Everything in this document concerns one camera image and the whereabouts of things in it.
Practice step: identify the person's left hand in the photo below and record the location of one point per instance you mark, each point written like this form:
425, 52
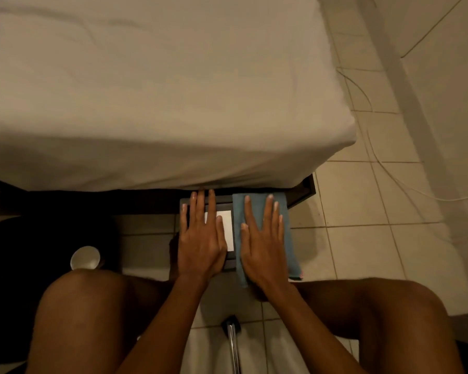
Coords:
201, 249

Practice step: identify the person's right hand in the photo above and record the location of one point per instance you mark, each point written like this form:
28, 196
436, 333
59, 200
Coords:
263, 255

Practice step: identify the person's left middle finger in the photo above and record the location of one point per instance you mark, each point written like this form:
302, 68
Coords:
201, 208

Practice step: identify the person's right middle finger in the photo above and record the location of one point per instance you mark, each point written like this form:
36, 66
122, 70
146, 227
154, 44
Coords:
268, 212

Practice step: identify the person's right little finger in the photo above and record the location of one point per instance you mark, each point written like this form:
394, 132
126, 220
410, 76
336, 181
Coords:
281, 227

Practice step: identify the person's left little finger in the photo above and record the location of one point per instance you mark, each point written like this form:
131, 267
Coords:
184, 218

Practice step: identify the person's left thumb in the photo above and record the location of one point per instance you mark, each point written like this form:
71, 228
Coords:
221, 231

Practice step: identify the person's right thumb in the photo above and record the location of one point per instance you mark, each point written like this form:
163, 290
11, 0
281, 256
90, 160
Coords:
245, 239

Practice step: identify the blue cleaning cloth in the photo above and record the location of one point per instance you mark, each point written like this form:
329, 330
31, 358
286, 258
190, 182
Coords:
292, 245

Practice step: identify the person's right forearm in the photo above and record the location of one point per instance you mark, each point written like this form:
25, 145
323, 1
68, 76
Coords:
308, 331

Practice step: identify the person's left forearm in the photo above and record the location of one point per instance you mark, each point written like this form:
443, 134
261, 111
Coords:
167, 327

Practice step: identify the white rectangular label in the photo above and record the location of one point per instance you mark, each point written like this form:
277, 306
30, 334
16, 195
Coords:
227, 225

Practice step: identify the dark flat box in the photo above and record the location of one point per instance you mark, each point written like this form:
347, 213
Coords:
232, 262

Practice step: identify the chrome metal chair leg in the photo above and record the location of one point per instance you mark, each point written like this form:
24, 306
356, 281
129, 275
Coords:
232, 342

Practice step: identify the white round cup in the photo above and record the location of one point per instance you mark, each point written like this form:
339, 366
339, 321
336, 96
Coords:
85, 258

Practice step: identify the mattress with white sheet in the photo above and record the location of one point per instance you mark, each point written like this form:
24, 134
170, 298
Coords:
160, 93

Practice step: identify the person's left leg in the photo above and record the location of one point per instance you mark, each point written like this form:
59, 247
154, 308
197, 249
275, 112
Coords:
85, 323

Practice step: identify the person's leg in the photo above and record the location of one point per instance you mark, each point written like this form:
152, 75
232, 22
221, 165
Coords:
85, 323
397, 327

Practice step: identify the person's right leg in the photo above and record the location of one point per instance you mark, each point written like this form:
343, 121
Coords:
397, 327

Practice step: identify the dark wooden bed frame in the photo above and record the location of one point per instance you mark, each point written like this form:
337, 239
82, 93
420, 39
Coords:
140, 200

